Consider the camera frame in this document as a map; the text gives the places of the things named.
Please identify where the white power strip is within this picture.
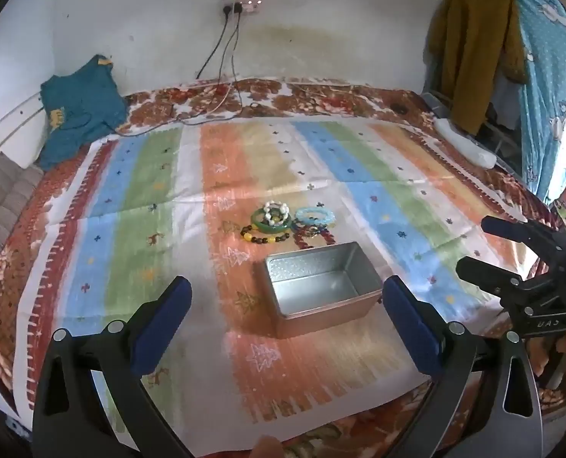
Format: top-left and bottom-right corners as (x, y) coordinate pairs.
(223, 0), (264, 14)

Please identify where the multicoloured bead bracelet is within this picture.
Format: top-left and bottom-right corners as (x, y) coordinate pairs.
(293, 221), (332, 238)

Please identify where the silver metal tin box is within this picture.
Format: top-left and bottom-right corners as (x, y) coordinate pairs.
(264, 242), (384, 339)

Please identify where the green jade bangle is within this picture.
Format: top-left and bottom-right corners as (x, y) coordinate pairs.
(251, 209), (294, 234)

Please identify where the light blue bead bracelet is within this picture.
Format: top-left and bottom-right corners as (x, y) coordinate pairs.
(295, 206), (336, 226)

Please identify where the white rolled cloth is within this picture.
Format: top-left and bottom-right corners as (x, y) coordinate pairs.
(433, 118), (498, 169)

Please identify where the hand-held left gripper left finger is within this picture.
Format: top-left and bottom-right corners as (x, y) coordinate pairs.
(31, 276), (193, 458)

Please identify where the teal shirt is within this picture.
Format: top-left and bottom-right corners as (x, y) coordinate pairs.
(39, 54), (130, 171)

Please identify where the light blue printed cloth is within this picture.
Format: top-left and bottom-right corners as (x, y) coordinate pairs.
(488, 0), (566, 201)

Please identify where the white cable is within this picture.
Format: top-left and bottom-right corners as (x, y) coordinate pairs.
(185, 81), (246, 120)

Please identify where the person's left hand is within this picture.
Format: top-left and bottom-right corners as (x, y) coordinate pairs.
(253, 435), (285, 458)

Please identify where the red bead bracelet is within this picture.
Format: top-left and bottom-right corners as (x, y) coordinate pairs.
(293, 229), (335, 250)

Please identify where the black hanging cable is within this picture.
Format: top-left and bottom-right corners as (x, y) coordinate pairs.
(230, 12), (244, 87)
(196, 10), (231, 79)

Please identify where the white bead bracelet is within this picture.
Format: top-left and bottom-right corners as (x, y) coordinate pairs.
(262, 202), (291, 225)

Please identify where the mustard jacket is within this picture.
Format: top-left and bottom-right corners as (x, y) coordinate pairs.
(426, 0), (527, 137)

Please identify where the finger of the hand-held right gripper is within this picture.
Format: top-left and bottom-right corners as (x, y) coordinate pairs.
(456, 256), (532, 302)
(481, 216), (566, 255)

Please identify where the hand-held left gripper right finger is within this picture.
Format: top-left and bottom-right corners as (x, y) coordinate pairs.
(382, 276), (544, 458)

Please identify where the yellow and black bead bracelet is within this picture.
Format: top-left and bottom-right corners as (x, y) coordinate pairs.
(240, 226), (291, 245)

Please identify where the striped colourful cloth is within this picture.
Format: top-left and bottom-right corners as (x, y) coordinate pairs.
(18, 119), (551, 444)

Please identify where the grey striped pillow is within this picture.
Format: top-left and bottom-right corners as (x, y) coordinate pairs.
(0, 152), (45, 253)

